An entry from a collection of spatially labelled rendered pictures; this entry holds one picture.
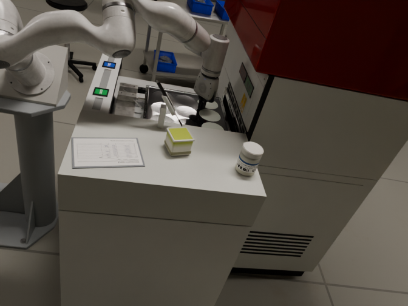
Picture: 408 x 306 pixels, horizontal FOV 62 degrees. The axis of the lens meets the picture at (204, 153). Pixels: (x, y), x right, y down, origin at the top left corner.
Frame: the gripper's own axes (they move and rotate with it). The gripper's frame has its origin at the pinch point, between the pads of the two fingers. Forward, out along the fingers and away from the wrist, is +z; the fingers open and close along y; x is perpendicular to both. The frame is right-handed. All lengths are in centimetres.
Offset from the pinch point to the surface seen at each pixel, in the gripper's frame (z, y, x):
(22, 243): 90, -40, -68
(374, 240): 92, 93, 120
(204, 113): 1.9, 3.7, -1.2
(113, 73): -4.0, -32.5, -25.1
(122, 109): 4.0, -16.7, -30.7
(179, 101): 2.1, -9.6, -4.7
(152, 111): 2.0, -7.9, -22.4
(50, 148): 37, -45, -49
